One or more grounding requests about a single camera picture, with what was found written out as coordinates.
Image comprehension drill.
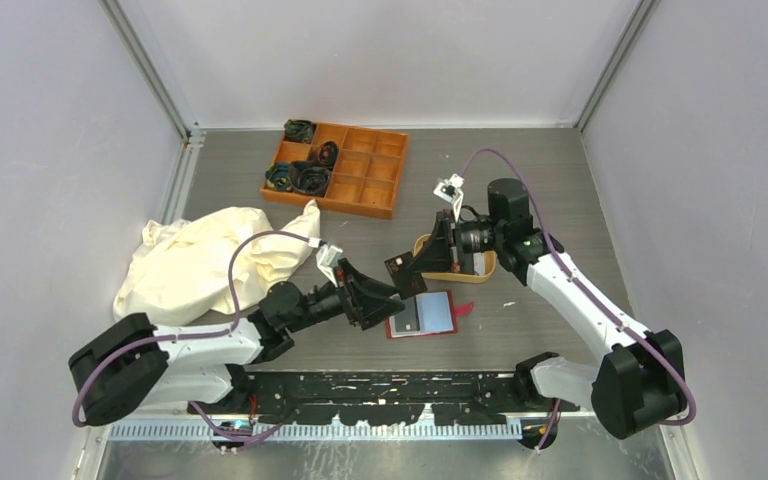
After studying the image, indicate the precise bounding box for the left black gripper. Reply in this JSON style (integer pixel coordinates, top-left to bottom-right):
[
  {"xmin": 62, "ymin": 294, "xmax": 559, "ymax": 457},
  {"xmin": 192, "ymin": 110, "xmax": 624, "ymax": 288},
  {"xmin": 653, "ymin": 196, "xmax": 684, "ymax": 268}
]
[{"xmin": 285, "ymin": 257, "xmax": 404, "ymax": 332}]

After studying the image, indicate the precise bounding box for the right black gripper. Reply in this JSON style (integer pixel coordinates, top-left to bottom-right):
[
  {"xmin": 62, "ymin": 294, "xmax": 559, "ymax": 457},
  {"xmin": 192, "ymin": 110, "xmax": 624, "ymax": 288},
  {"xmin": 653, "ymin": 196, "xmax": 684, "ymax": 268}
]
[{"xmin": 407, "ymin": 209, "xmax": 504, "ymax": 274}]

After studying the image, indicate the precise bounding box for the tan oval tray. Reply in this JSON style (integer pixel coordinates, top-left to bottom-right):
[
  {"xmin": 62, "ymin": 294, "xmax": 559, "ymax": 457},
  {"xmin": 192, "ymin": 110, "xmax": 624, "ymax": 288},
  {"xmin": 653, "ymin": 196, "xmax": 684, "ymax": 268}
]
[{"xmin": 412, "ymin": 230, "xmax": 497, "ymax": 284}]

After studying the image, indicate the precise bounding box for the red card holder wallet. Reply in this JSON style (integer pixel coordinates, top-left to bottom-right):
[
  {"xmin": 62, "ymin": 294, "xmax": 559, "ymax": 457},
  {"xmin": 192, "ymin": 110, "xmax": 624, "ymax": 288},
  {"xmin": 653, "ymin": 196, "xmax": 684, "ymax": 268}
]
[{"xmin": 385, "ymin": 290, "xmax": 475, "ymax": 340}]

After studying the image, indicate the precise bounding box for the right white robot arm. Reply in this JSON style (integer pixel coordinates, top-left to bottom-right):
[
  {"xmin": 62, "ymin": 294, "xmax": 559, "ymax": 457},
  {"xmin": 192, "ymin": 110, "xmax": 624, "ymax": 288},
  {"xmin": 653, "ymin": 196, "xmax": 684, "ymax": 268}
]
[{"xmin": 385, "ymin": 175, "xmax": 697, "ymax": 439}]

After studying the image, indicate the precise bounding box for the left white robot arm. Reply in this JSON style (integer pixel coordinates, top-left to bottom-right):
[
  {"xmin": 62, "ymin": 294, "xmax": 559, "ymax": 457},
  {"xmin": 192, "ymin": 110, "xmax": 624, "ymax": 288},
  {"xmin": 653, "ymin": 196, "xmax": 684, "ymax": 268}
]
[{"xmin": 68, "ymin": 259, "xmax": 405, "ymax": 427}]

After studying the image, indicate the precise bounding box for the black card in holder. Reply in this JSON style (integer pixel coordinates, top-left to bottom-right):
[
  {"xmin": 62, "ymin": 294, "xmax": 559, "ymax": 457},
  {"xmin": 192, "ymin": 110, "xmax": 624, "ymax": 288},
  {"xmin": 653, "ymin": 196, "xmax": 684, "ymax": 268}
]
[{"xmin": 390, "ymin": 298, "xmax": 421, "ymax": 336}]

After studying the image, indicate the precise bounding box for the orange compartment organizer tray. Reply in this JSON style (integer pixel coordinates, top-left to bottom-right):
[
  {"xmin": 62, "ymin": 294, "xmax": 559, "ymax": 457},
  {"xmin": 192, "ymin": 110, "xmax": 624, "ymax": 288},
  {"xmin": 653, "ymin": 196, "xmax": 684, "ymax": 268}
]
[{"xmin": 260, "ymin": 120, "xmax": 409, "ymax": 220}]

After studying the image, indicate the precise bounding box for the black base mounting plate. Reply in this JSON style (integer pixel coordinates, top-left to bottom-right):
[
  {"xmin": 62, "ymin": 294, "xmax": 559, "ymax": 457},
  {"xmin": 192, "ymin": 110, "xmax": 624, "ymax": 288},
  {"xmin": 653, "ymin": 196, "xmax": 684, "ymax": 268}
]
[{"xmin": 187, "ymin": 371, "xmax": 552, "ymax": 426}]

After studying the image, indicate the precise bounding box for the large black rolled belt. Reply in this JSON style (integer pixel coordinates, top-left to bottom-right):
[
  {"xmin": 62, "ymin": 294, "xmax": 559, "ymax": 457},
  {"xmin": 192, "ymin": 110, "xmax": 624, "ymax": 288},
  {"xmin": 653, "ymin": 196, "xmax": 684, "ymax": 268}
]
[{"xmin": 288, "ymin": 161, "xmax": 332, "ymax": 197}]

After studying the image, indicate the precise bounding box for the dark rolled belt middle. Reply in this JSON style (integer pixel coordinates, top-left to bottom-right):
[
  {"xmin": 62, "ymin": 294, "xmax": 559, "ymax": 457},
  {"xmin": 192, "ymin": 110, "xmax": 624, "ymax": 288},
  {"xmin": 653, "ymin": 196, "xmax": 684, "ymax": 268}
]
[{"xmin": 308, "ymin": 141, "xmax": 340, "ymax": 170}]

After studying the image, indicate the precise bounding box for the dark rolled belt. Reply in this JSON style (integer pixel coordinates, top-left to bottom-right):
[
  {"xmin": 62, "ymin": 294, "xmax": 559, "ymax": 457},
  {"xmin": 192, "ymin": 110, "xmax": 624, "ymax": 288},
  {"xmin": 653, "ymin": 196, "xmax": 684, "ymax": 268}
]
[
  {"xmin": 308, "ymin": 141, "xmax": 340, "ymax": 170},
  {"xmin": 283, "ymin": 119, "xmax": 317, "ymax": 144}
]

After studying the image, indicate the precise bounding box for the green rolled belt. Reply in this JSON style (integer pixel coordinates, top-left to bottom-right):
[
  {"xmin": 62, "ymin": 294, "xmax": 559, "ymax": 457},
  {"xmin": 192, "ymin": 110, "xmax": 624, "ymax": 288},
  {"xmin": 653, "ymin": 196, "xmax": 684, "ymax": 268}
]
[{"xmin": 264, "ymin": 162, "xmax": 293, "ymax": 192}]

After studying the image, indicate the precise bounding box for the dark rolled belt top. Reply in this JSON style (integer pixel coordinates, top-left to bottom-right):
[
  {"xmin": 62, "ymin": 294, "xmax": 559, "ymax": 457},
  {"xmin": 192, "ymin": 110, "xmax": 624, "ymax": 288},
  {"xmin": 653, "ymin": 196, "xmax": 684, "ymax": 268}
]
[{"xmin": 283, "ymin": 119, "xmax": 317, "ymax": 144}]

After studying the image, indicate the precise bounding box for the cream cloth bag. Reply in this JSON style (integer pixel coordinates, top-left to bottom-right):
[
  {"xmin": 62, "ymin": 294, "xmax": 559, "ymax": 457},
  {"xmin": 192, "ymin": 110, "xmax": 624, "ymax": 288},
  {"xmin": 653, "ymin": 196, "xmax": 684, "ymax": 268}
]
[{"xmin": 112, "ymin": 201, "xmax": 321, "ymax": 326}]

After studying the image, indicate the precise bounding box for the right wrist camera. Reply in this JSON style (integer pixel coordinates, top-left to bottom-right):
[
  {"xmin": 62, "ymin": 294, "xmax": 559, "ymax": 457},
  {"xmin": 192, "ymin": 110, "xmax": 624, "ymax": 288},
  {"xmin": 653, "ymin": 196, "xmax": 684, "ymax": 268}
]
[{"xmin": 433, "ymin": 173, "xmax": 464, "ymax": 221}]

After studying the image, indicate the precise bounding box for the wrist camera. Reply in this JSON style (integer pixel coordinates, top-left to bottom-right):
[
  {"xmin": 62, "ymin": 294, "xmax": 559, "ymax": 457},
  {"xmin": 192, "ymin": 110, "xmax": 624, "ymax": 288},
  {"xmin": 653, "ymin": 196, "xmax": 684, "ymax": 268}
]
[
  {"xmin": 433, "ymin": 173, "xmax": 464, "ymax": 221},
  {"xmin": 316, "ymin": 243, "xmax": 343, "ymax": 286}
]

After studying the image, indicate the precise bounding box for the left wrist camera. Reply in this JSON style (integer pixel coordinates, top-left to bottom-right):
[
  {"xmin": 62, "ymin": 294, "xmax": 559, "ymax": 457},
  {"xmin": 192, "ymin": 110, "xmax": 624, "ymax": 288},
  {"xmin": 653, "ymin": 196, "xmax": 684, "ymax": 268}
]
[{"xmin": 316, "ymin": 243, "xmax": 343, "ymax": 286}]

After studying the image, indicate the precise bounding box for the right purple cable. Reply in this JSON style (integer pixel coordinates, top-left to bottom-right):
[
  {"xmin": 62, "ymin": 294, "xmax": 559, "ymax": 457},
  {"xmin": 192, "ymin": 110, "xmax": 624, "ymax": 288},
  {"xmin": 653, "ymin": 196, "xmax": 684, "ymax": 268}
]
[{"xmin": 456, "ymin": 147, "xmax": 698, "ymax": 452}]

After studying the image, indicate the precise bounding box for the purple cable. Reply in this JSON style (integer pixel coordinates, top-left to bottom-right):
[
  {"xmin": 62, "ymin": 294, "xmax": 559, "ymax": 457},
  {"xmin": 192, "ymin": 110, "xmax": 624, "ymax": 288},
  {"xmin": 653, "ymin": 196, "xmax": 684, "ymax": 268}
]
[
  {"xmin": 71, "ymin": 229, "xmax": 322, "ymax": 453},
  {"xmin": 456, "ymin": 147, "xmax": 698, "ymax": 452}
]

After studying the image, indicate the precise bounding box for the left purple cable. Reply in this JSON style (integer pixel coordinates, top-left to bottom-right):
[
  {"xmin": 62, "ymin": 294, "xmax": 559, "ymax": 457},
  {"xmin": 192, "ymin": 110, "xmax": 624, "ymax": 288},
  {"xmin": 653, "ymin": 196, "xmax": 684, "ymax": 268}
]
[{"xmin": 71, "ymin": 229, "xmax": 322, "ymax": 453}]

